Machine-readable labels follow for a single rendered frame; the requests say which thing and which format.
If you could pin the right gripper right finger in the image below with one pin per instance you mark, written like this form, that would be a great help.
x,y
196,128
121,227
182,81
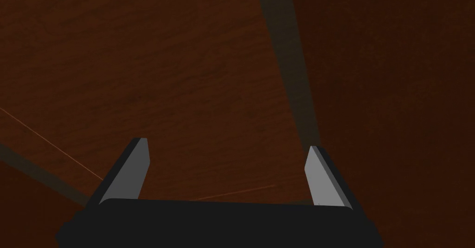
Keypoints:
x,y
326,181

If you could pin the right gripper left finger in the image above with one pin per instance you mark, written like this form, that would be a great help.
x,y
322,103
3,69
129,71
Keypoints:
x,y
128,174

